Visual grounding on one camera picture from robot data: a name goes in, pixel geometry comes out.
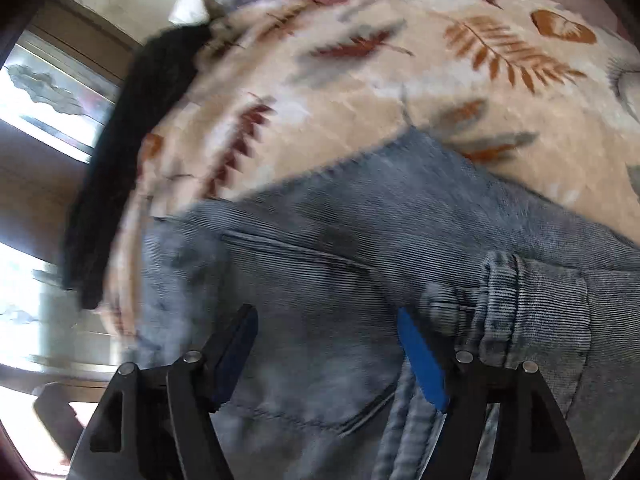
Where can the blue denim pants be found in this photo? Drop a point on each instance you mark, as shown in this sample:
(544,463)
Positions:
(325,260)

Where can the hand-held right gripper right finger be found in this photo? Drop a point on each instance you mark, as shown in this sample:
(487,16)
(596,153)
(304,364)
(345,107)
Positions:
(425,365)

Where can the leaf print blanket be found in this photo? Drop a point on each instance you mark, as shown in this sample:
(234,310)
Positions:
(400,85)

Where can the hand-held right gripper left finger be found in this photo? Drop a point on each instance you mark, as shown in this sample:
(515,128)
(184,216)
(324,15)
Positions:
(235,355)

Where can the black garment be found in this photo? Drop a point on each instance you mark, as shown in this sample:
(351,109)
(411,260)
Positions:
(125,160)

